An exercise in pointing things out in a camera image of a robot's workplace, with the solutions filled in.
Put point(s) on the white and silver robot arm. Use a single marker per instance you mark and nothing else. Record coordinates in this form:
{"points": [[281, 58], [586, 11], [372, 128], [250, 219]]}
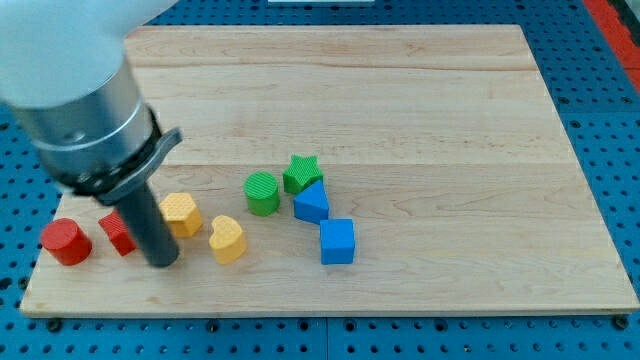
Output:
{"points": [[66, 78]]}

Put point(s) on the yellow heart block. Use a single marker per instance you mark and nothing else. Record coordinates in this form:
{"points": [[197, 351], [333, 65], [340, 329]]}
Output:
{"points": [[228, 240]]}

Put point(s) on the red cylinder block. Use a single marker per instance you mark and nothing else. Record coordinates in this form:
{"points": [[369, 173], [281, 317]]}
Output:
{"points": [[66, 242]]}

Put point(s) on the dark grey tool flange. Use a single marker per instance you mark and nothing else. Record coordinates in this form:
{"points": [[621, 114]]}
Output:
{"points": [[122, 180]]}

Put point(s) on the blue cube block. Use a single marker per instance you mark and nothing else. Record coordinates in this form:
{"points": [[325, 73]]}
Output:
{"points": [[337, 241]]}

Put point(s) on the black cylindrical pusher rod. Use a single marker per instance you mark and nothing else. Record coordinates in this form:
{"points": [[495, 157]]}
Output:
{"points": [[140, 212]]}

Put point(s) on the wooden board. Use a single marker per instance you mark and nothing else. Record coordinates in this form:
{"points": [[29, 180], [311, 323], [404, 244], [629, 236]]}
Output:
{"points": [[441, 143]]}

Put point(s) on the red star block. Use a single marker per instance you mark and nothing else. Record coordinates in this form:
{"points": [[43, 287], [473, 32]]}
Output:
{"points": [[117, 233]]}

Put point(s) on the red strip at edge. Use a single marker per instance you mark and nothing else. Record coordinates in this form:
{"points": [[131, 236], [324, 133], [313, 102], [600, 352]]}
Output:
{"points": [[618, 25]]}

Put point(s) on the green cylinder block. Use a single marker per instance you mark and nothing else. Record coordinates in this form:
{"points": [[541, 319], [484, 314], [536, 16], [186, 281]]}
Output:
{"points": [[261, 193]]}

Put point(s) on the yellow hexagon block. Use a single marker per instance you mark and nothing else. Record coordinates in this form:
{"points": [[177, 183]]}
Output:
{"points": [[182, 214]]}

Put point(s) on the blue triangle block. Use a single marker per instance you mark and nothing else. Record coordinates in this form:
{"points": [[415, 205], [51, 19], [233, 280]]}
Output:
{"points": [[312, 205]]}

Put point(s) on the green star block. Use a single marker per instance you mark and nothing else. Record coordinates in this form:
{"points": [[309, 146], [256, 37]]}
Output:
{"points": [[301, 173]]}

